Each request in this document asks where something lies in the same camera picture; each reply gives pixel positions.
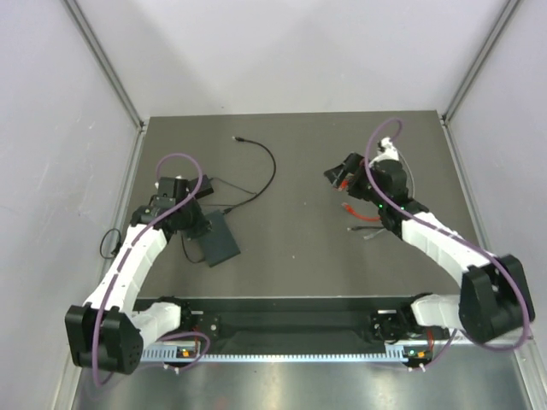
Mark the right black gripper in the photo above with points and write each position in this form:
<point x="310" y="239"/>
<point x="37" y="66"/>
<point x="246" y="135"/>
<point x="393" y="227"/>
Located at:
<point x="334" y="177"/>

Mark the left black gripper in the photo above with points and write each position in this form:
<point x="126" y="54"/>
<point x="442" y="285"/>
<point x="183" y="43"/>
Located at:
<point x="202" y="225"/>

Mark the black network switch box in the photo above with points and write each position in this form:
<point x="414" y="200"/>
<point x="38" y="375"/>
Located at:
<point x="218" y="243"/>

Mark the black ethernet cable short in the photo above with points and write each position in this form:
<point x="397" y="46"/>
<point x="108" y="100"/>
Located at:
<point x="365" y="228"/>

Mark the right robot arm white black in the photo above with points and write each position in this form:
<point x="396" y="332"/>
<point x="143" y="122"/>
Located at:
<point x="493" y="297"/>

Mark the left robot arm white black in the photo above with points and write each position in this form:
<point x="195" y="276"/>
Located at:
<point x="146" y="237"/>

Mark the black power adapter brick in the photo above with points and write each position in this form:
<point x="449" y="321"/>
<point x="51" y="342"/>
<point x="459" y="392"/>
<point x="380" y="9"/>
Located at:
<point x="205" y="188"/>

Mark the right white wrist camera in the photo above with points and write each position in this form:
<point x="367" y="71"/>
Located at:
<point x="386" y="151"/>

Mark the aluminium front rail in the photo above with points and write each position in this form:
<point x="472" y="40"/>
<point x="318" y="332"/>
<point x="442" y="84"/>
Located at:
<point x="89" y="328"/>

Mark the right aluminium frame post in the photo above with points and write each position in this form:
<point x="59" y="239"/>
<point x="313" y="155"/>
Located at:
<point x="487" y="46"/>

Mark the aluminium frame post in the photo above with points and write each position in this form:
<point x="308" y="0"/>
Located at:
<point x="487" y="46"/>
<point x="93" y="43"/>

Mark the slotted grey cable duct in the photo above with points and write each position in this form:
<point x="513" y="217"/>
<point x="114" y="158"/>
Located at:
<point x="183" y="354"/>

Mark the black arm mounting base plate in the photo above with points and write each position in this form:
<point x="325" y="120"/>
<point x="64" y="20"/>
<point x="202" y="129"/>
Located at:
<point x="303" y="325"/>

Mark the left aluminium frame post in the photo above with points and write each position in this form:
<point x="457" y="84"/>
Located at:
<point x="93" y="43"/>

